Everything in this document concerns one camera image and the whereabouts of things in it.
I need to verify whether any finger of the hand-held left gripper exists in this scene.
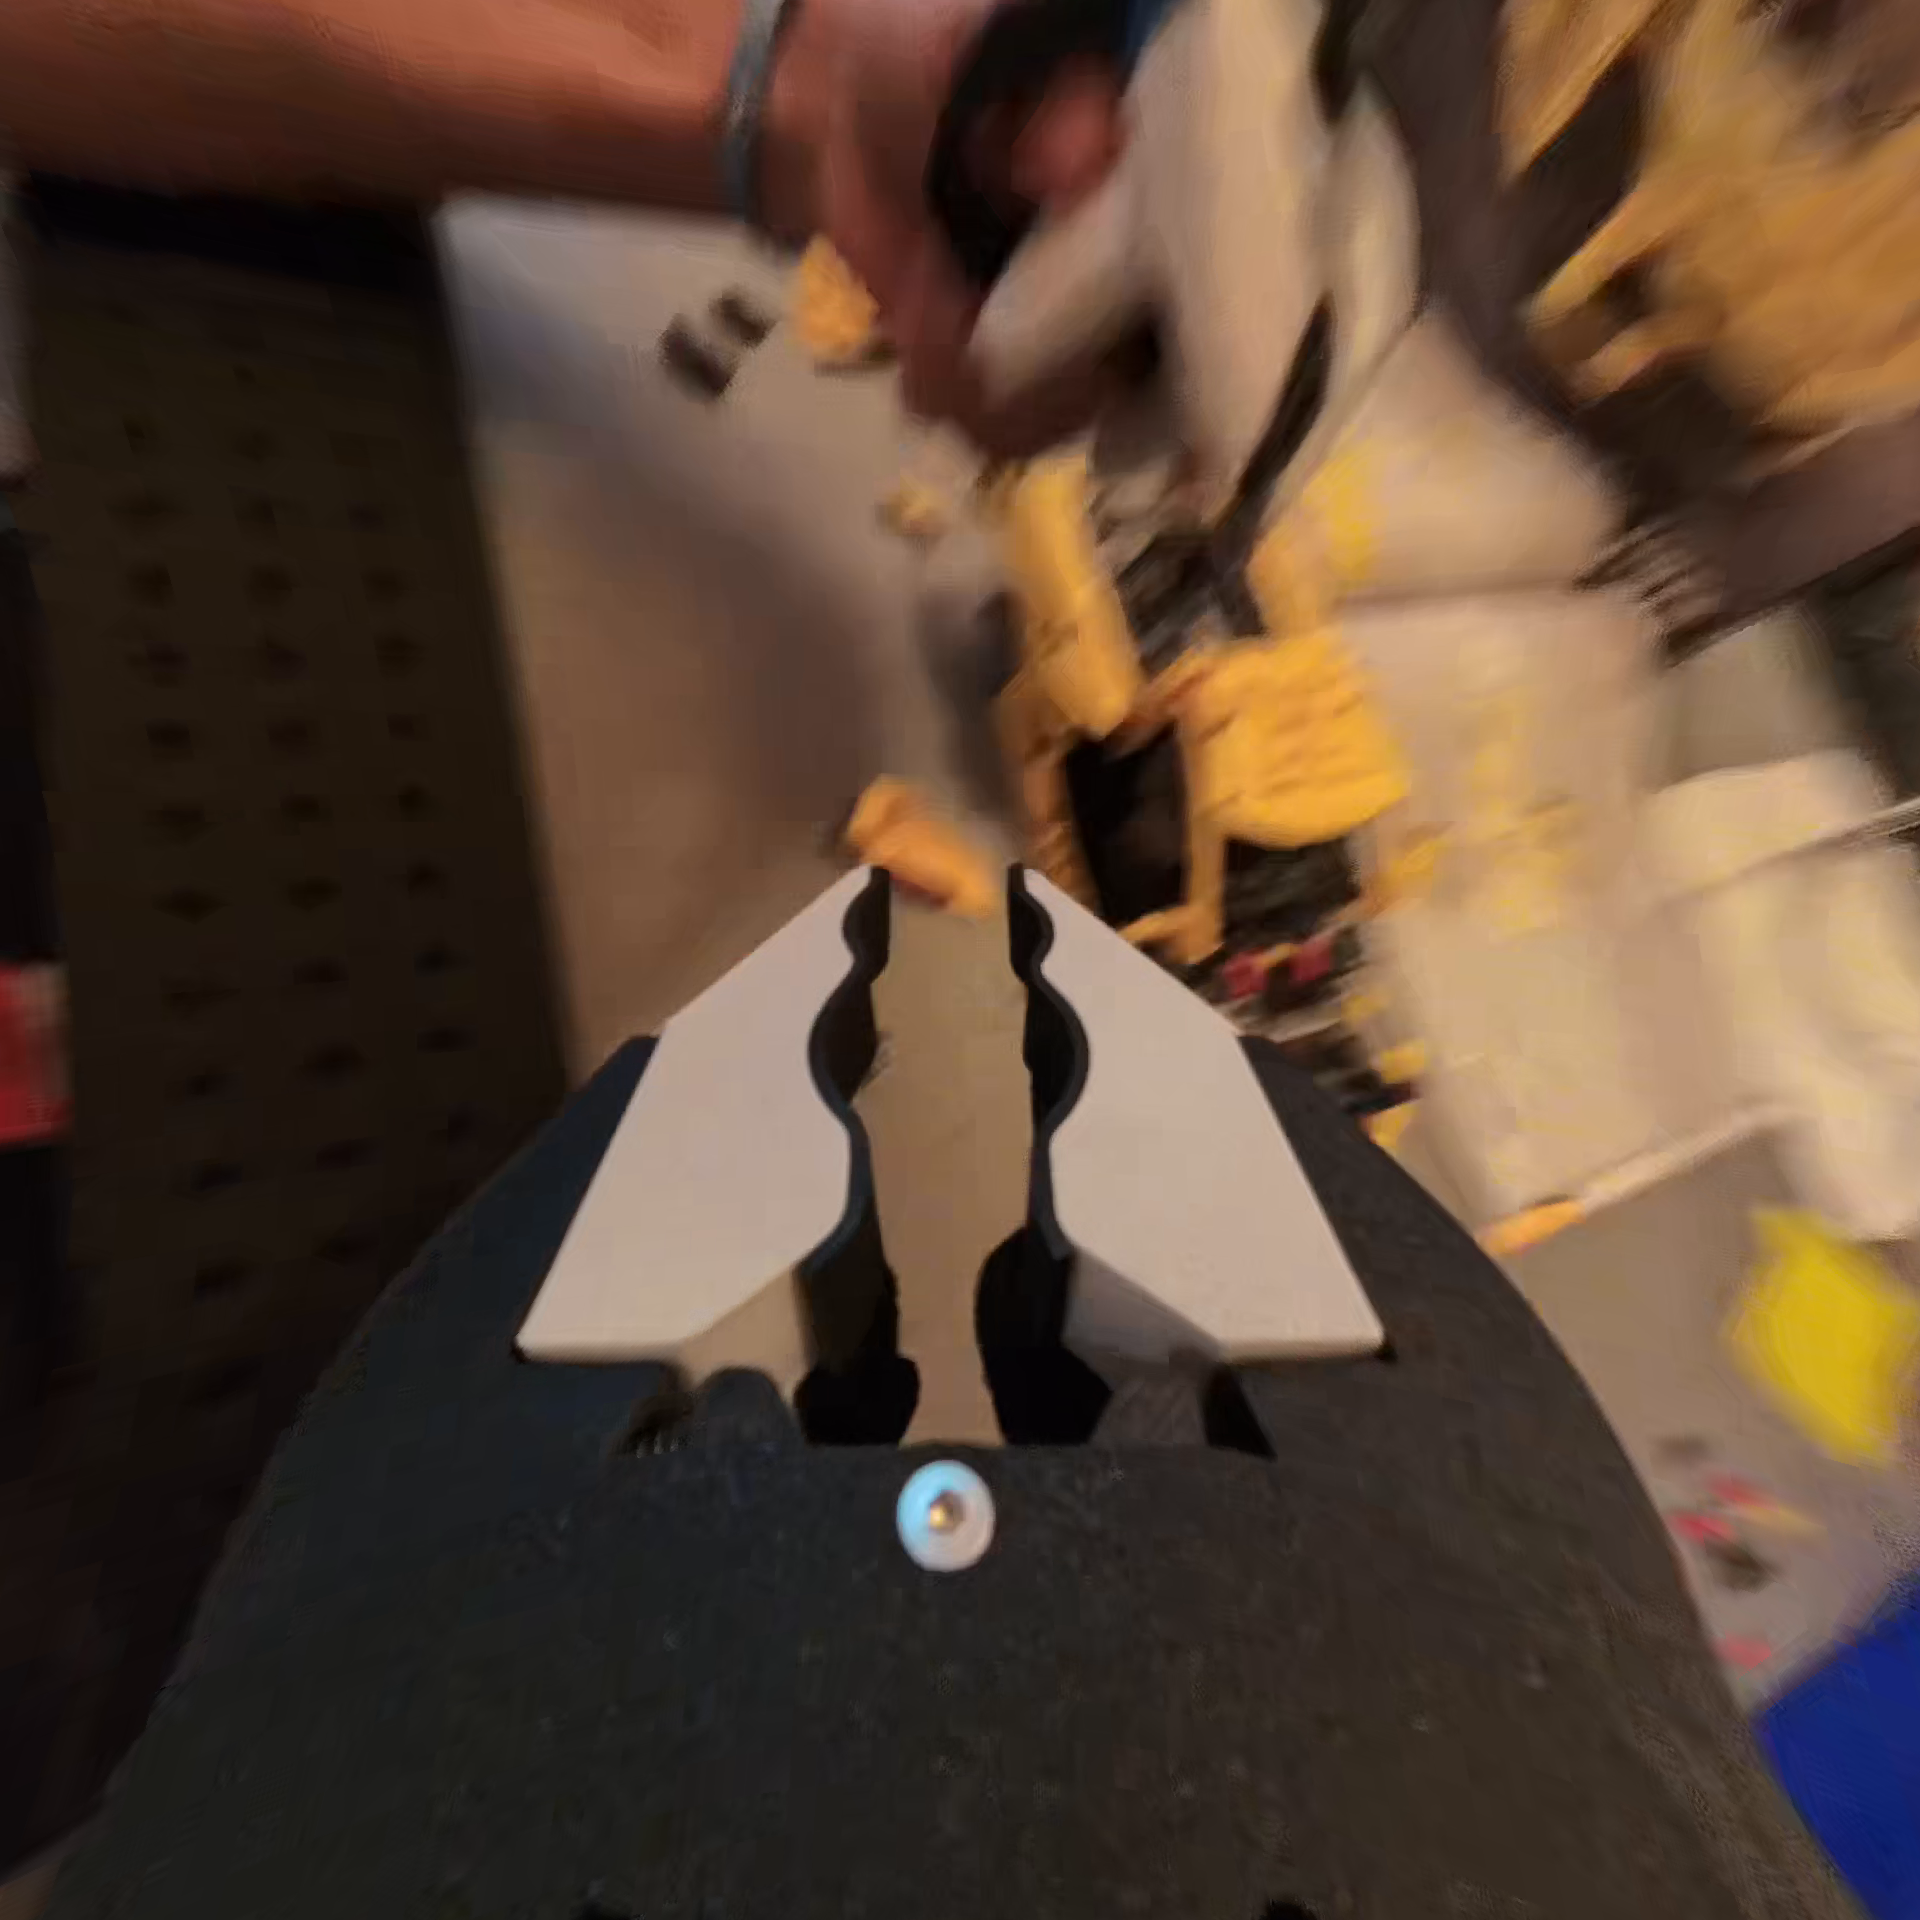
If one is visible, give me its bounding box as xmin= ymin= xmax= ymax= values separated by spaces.
xmin=1125 ymin=0 xmax=1427 ymax=601

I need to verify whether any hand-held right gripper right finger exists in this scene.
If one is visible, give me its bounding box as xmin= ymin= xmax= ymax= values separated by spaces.
xmin=978 ymin=863 xmax=1384 ymax=1448

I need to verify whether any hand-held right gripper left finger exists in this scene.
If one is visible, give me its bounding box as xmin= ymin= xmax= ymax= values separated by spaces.
xmin=515 ymin=863 xmax=920 ymax=1448

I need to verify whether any grey desk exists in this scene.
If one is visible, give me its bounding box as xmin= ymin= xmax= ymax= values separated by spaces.
xmin=434 ymin=193 xmax=1920 ymax=1920

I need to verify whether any person's left hand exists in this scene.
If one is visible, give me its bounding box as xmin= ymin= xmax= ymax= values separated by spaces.
xmin=756 ymin=0 xmax=1156 ymax=460

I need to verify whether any pale blue wristband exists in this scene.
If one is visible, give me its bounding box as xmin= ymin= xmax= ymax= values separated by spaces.
xmin=711 ymin=0 xmax=798 ymax=225

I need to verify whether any building instruction booklet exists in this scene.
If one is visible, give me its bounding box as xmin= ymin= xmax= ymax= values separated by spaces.
xmin=1246 ymin=299 xmax=1920 ymax=1248

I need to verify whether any yellow brick toy car model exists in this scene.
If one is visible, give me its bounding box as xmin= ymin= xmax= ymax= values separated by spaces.
xmin=983 ymin=449 xmax=1443 ymax=1157

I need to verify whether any black toy car box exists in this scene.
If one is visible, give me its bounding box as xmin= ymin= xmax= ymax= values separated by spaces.
xmin=1394 ymin=0 xmax=1920 ymax=646

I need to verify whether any pile of small coloured pins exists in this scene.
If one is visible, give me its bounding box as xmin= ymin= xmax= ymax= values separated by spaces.
xmin=1650 ymin=1430 xmax=1823 ymax=1673

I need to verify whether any yellow paper scrap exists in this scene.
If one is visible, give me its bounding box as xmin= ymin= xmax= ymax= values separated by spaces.
xmin=1725 ymin=1206 xmax=1920 ymax=1465

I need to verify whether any blue plastic bin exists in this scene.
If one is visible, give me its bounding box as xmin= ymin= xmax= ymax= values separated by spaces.
xmin=1756 ymin=1582 xmax=1920 ymax=1920

